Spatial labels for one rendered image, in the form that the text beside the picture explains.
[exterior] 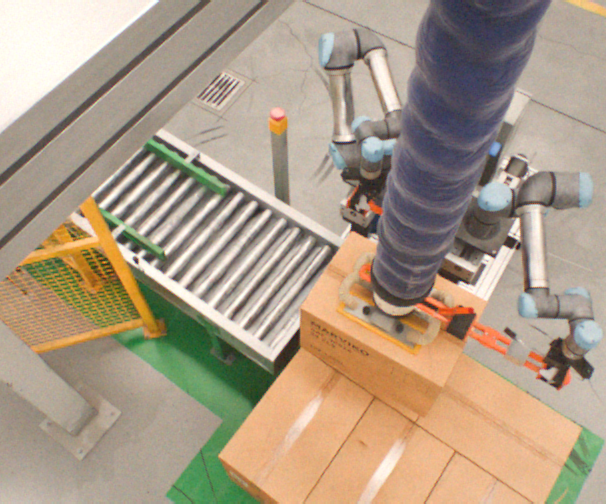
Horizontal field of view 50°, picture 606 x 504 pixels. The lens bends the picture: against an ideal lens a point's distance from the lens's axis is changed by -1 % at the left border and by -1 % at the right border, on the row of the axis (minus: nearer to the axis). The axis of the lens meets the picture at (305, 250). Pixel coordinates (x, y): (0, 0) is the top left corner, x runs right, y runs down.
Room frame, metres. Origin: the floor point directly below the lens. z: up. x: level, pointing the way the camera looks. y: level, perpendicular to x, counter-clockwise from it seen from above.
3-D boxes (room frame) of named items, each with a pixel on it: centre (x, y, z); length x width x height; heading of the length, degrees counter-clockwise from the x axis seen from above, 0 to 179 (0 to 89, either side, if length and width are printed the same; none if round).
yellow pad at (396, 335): (0.93, -0.28, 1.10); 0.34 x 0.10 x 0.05; 58
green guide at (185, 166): (2.34, 1.04, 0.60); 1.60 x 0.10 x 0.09; 54
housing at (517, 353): (0.77, -0.73, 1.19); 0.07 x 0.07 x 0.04; 58
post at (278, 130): (1.98, 0.13, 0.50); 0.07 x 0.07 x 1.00; 54
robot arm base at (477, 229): (1.39, -0.73, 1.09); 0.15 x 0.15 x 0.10
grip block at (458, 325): (0.88, -0.55, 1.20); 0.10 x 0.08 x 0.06; 148
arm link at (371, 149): (1.39, -0.23, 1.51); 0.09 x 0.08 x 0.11; 13
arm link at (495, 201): (1.39, -0.73, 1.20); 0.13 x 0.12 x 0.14; 88
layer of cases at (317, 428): (0.61, -0.41, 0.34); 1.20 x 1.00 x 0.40; 54
